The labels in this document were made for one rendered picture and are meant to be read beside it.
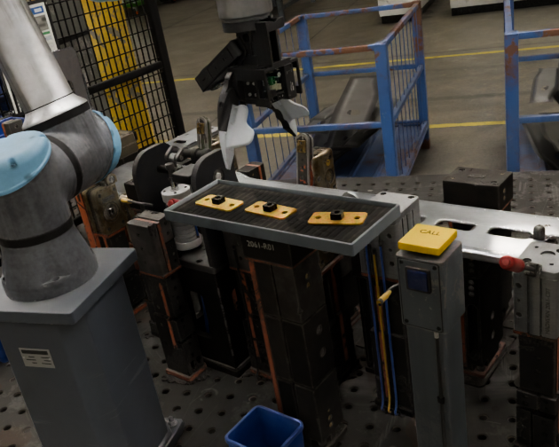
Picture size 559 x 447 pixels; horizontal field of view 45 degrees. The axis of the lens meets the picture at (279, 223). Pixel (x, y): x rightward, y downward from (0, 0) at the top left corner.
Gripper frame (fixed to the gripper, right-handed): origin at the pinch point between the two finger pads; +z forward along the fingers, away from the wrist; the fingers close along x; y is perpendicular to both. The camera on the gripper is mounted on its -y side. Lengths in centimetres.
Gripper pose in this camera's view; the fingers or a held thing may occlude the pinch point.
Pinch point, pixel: (260, 152)
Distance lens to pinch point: 103.7
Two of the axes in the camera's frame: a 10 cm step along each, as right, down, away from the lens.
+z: 1.6, 9.0, 4.2
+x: 6.5, -4.1, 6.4
